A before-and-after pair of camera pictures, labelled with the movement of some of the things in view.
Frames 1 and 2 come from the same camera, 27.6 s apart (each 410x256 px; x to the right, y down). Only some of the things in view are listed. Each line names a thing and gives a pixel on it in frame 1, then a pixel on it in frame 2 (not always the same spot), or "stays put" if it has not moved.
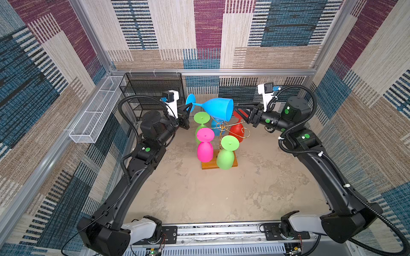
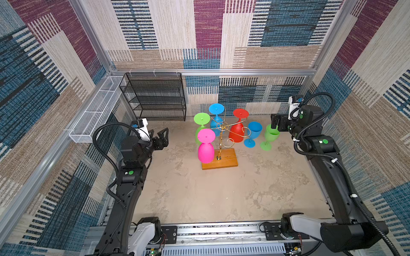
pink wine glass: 205,149 stays put
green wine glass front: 225,157 -> 271,135
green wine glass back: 202,118 stays put
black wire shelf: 144,90 stays put
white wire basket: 87,128 stays put
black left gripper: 182,119 -> 162,142
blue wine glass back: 218,126 stays put
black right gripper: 255,112 -> 282,119
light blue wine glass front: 221,108 -> 255,128
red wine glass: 237,129 stays put
